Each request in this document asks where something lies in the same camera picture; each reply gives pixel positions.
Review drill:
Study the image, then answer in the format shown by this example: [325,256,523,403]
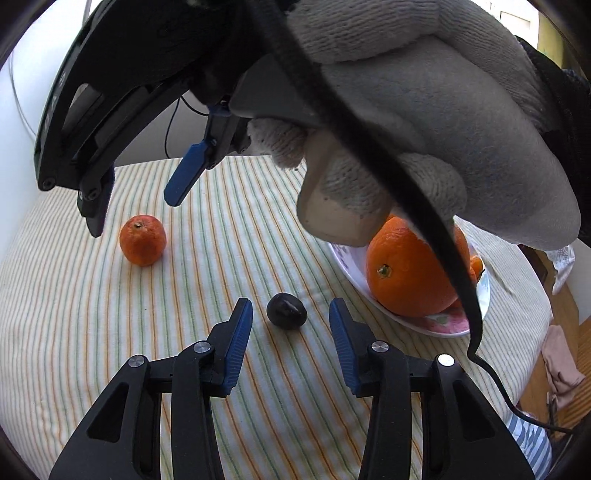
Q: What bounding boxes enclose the thick black gripper cable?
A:
[242,0,575,435]

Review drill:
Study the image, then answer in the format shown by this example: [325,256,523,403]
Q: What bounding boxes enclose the dark purple plum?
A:
[266,293,308,330]

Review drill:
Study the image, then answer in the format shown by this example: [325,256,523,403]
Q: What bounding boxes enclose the large orange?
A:
[366,215,472,318]

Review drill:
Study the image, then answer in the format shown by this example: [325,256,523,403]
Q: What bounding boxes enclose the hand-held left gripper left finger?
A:
[48,298,254,480]

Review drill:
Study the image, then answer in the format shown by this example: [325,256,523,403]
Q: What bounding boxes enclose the striped tablecloth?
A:
[0,157,555,480]

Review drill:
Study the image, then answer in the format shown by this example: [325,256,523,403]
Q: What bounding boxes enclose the blue striped clothing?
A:
[505,411,555,480]

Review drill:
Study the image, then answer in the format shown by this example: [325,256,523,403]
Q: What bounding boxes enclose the white floral plate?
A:
[328,217,491,339]

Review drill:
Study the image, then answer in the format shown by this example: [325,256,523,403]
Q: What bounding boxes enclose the person's right hand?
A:
[247,0,581,247]

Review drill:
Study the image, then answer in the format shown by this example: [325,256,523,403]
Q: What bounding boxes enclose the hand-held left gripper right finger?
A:
[329,298,536,480]

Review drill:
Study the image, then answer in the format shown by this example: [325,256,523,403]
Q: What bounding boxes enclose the pink cloth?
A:
[540,325,586,411]

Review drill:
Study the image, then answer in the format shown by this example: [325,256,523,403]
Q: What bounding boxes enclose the reddish tangerine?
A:
[119,215,167,267]

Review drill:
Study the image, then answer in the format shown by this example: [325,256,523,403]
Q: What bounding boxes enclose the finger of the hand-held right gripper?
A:
[163,95,252,208]
[34,0,204,238]

